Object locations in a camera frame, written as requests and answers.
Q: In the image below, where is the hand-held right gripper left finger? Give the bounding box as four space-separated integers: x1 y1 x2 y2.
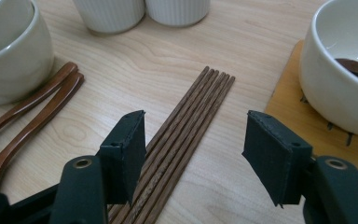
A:
97 109 147 206

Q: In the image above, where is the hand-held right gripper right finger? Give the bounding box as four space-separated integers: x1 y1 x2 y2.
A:
241 109 313 208

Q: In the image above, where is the slotted wooden trivet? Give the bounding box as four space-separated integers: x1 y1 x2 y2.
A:
264 39 358 185

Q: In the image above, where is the row of dark chopsticks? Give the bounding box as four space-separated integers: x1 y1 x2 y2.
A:
106 65 237 224

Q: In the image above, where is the white black-rimmed mug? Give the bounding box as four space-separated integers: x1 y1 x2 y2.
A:
145 0 212 27
72 0 146 35

